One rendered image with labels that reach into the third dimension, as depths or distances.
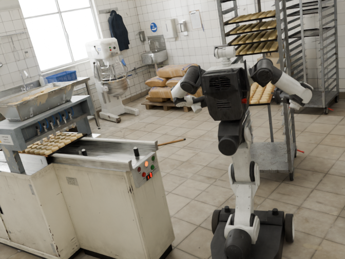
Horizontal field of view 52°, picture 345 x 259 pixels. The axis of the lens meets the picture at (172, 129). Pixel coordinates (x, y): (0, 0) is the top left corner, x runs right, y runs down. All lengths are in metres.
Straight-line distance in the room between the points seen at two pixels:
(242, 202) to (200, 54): 4.56
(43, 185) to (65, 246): 0.53
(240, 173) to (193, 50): 4.59
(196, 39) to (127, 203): 4.77
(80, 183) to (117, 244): 0.51
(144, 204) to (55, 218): 0.73
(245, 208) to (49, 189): 1.39
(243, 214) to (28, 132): 1.58
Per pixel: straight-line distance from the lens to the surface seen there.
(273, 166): 3.44
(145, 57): 7.16
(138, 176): 2.23
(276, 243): 2.49
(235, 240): 2.24
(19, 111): 2.56
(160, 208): 2.54
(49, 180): 2.68
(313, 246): 2.74
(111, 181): 2.31
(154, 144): 2.35
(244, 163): 2.37
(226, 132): 2.10
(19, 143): 2.51
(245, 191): 2.46
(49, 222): 2.75
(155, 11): 7.24
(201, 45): 6.63
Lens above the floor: 1.74
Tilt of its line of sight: 19 degrees down
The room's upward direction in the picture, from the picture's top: 11 degrees counter-clockwise
